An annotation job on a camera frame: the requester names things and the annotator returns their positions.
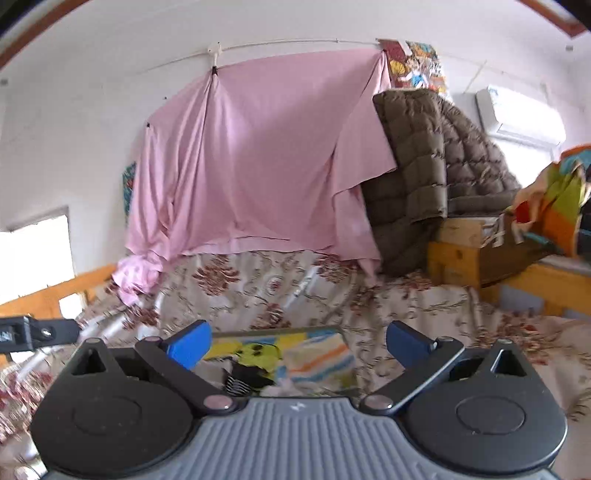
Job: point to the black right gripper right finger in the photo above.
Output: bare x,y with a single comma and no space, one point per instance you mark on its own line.
425,362

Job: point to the grey tray with cartoon print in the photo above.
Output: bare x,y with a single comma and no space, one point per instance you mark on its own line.
264,349

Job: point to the yellow cardboard box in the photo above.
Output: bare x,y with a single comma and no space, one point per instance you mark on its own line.
480,251

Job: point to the navy blue patterned sock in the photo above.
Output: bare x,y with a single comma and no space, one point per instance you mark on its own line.
245,381

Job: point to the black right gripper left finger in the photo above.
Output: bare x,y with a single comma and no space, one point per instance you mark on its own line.
171,362

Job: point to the olive quilted jacket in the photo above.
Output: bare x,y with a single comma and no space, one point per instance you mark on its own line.
446,166

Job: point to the colourful patterned blanket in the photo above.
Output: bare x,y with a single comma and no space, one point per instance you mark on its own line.
555,209

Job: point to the pink sheet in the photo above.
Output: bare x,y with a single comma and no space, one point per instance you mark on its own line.
267,154

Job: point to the floral satin bedspread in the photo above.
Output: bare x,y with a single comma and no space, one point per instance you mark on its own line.
92,410

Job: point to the wooden bed frame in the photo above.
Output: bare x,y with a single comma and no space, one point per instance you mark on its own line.
545,309

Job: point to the colourful wall poster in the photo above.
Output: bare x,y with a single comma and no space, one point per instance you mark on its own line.
415,65

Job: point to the striped pastel towel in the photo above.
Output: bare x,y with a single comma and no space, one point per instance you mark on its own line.
321,366

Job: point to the white air conditioner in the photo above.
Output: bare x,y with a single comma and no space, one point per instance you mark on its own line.
510,115

